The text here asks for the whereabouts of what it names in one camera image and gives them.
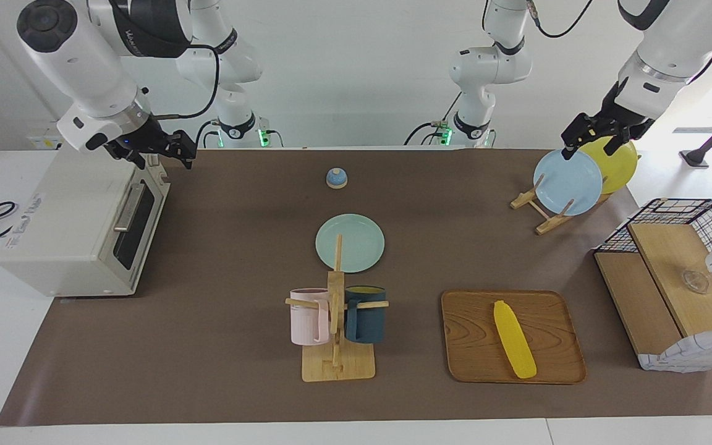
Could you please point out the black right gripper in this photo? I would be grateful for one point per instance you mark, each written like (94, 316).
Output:
(136, 139)

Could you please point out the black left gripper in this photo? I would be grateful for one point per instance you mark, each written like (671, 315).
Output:
(615, 120)

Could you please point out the white toaster oven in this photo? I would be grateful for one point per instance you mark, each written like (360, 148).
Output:
(59, 235)

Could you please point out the yellow corn cob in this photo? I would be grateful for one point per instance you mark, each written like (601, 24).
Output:
(515, 343)

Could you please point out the light green plate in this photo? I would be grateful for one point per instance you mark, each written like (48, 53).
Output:
(359, 241)

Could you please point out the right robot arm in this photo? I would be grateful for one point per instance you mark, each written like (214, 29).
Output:
(78, 55)

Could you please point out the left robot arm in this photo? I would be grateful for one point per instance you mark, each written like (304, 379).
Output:
(671, 49)

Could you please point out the yellow plate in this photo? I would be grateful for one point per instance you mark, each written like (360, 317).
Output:
(622, 167)

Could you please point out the light blue plate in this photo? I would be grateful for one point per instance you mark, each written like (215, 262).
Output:
(569, 185)

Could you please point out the wooden plate rack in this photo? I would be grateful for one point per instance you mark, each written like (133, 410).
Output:
(544, 224)

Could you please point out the small clear glass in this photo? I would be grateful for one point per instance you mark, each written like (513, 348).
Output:
(695, 282)

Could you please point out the small blue lidded jar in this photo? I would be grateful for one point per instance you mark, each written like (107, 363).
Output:
(337, 179)

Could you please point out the brown table mat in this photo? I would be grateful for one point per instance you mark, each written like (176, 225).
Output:
(238, 346)

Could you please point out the pink mug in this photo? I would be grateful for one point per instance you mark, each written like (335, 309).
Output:
(308, 321)

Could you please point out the wooden serving tray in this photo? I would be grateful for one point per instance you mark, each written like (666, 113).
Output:
(467, 337)

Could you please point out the white checked cloth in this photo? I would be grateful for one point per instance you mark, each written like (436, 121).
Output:
(696, 352)

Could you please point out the dark blue mug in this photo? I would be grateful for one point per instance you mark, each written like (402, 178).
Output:
(365, 321)

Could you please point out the wooden mug tree stand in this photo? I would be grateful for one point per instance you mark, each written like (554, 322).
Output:
(337, 369)

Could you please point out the white wall socket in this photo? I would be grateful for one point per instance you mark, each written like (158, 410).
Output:
(44, 143)

